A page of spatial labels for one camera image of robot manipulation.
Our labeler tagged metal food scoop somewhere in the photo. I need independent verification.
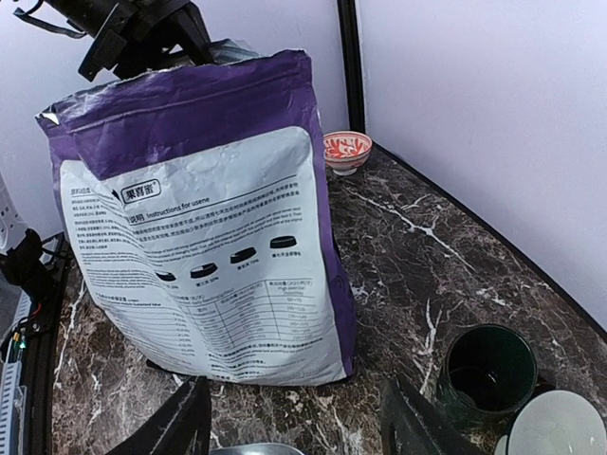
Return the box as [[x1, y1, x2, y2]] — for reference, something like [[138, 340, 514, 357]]
[[209, 443, 304, 455]]

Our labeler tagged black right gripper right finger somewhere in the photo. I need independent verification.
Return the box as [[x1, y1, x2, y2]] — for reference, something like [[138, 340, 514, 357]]
[[380, 376, 479, 455]]

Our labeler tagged grey slotted cable duct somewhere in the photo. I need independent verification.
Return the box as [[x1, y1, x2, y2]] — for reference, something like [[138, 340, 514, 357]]
[[1, 292, 31, 454]]

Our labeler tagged black front frame rail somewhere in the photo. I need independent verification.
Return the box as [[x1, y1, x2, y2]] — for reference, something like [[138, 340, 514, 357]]
[[20, 233, 70, 454]]

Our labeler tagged dark green mug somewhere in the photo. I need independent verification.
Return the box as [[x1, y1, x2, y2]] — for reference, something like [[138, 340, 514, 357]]
[[435, 324, 538, 430]]

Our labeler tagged purple pet food bag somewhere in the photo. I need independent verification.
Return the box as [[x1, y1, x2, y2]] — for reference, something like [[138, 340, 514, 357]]
[[37, 49, 356, 386]]

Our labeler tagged white ceramic pet bowl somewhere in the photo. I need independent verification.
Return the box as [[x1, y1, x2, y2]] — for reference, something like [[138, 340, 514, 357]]
[[494, 390, 606, 455]]

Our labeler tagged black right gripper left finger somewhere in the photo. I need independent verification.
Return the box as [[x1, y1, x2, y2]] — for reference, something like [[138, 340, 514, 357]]
[[109, 376, 212, 454]]

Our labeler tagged red patterned small bowl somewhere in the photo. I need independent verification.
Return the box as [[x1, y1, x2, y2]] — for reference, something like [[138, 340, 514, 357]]
[[323, 131, 373, 176]]

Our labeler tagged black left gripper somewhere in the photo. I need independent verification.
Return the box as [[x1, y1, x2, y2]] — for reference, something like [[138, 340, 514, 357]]
[[61, 1, 213, 82]]

